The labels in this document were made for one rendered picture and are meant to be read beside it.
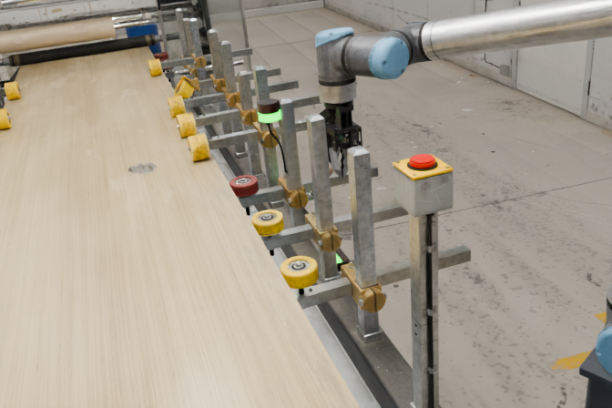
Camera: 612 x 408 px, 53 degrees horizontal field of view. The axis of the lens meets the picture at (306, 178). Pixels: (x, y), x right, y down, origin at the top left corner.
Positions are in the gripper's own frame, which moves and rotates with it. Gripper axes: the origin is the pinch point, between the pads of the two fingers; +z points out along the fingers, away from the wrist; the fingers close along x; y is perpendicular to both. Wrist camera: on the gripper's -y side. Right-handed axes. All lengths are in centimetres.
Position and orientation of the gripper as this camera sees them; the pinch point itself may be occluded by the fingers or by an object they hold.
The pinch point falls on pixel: (341, 171)
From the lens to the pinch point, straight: 159.7
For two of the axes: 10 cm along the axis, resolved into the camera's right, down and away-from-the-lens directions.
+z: 0.9, 9.1, 4.1
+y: 3.2, 3.6, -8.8
